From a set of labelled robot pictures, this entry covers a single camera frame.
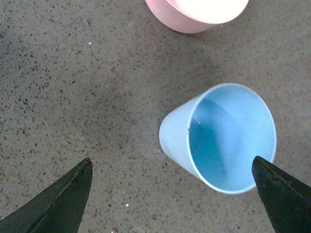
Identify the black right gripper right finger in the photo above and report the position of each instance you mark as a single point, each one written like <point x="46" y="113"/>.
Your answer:
<point x="286" y="199"/>

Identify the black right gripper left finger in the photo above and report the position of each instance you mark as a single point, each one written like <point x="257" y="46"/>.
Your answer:
<point x="57" y="209"/>

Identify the pink bowl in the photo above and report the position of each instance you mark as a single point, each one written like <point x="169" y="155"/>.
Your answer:
<point x="195" y="16"/>

